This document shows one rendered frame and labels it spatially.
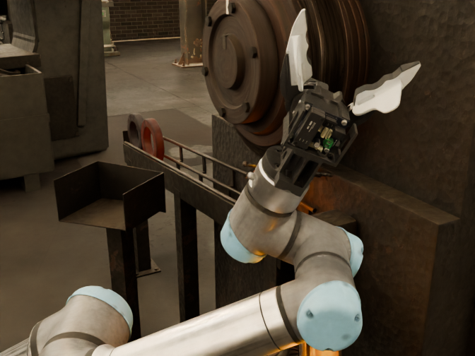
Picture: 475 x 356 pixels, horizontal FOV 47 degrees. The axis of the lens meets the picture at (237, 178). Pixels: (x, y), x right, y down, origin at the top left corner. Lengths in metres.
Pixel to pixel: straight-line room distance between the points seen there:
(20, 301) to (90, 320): 1.69
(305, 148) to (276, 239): 0.16
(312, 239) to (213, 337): 0.19
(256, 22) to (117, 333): 0.66
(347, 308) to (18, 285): 2.16
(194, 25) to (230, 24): 7.08
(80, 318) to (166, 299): 1.54
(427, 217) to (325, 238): 0.37
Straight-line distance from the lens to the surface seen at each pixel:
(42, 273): 2.74
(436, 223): 1.08
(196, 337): 0.71
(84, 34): 4.11
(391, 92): 0.68
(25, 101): 3.57
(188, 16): 8.30
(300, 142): 0.65
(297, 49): 0.64
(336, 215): 1.24
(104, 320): 0.89
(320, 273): 0.69
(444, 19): 1.09
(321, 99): 0.68
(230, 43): 1.22
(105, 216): 1.75
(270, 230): 0.75
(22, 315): 2.47
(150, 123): 2.16
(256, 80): 1.15
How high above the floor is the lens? 1.31
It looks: 21 degrees down
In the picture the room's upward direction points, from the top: straight up
